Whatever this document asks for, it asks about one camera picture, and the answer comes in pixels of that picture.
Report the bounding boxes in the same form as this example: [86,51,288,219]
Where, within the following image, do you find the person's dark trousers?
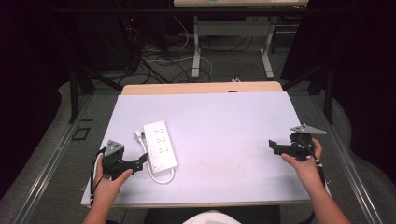
[143,205,282,224]

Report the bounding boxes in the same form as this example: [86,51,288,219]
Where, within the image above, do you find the white table mat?
[80,91,311,209]

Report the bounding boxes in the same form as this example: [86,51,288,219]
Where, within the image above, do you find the person's left hand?
[92,154,134,206]

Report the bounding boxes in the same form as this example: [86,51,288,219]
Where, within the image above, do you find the metal floor rail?
[310,92,385,224]
[11,94,93,224]

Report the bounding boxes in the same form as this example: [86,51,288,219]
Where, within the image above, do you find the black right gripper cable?
[295,138,327,189]

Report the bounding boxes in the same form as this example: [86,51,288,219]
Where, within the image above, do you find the white power strip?
[142,119,178,174]
[134,130,177,185]

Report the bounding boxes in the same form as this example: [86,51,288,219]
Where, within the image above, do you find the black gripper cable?
[295,138,327,189]
[89,148,110,207]

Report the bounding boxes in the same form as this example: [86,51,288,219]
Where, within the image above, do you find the tangle of floor cables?
[116,16,255,85]

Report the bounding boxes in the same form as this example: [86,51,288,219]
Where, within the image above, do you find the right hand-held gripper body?
[280,123,328,162]

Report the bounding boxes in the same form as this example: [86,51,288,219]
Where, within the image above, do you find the wooden table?
[120,80,284,96]

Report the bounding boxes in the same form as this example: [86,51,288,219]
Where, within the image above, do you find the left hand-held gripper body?
[102,139,140,182]

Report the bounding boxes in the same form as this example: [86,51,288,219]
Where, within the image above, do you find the black computer tower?
[73,15,141,74]

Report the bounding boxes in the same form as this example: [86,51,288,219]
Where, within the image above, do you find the white metal-legged desk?
[173,0,310,80]

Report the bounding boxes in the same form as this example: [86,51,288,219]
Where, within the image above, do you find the person's white shirt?
[181,209,243,224]

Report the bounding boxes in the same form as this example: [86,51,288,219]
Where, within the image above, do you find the black metal stand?
[281,63,335,125]
[67,65,124,124]

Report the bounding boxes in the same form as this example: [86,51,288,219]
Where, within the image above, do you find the black square floor frame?
[71,126,92,142]

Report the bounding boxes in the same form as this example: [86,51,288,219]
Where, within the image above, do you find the person's right hand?
[280,137,325,191]

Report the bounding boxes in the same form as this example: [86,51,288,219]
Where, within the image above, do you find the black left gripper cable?
[89,148,110,207]

